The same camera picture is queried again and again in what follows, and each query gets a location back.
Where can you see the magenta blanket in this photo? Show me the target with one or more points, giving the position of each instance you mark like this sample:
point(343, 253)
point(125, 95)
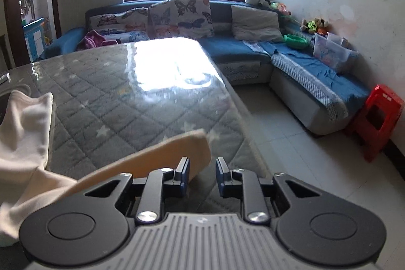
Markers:
point(94, 40)

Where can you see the long butterfly print pillow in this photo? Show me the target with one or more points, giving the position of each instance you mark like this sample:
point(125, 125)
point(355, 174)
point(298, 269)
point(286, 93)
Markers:
point(125, 27)

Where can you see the white remote control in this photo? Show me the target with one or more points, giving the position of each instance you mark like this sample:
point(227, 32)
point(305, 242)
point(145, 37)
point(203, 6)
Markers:
point(4, 78)

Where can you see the clear plastic storage box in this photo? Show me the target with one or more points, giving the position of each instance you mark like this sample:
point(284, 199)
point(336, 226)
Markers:
point(338, 58)

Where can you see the grey quilted star table cover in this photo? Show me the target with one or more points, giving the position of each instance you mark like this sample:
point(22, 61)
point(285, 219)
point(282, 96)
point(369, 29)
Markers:
point(103, 111)

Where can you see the colourful plush toys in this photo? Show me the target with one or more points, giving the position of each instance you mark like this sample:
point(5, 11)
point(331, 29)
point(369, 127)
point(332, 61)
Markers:
point(315, 26)

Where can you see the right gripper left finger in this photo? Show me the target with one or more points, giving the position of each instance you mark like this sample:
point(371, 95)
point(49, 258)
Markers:
point(161, 184)

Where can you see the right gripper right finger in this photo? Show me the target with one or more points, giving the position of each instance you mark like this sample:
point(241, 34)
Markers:
point(244, 185)

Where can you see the plain grey cushion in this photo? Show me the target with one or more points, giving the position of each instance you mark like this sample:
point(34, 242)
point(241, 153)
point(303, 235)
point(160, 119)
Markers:
point(253, 24)

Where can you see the blue white cabinet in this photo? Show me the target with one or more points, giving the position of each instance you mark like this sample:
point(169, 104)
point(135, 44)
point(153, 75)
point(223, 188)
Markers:
point(34, 38)

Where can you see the blue corner sofa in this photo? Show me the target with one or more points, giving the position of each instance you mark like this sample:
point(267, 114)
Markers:
point(322, 99)

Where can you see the cream beige sweater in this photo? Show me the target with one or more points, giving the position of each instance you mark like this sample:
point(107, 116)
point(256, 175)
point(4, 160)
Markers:
point(26, 184)

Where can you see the green plastic bowl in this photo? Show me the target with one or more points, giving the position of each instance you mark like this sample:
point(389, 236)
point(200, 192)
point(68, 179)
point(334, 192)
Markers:
point(295, 42)

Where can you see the large butterfly print pillow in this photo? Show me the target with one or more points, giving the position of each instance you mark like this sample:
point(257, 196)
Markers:
point(182, 18)

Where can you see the red plastic stool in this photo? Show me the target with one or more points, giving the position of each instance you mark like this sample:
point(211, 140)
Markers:
point(373, 126)

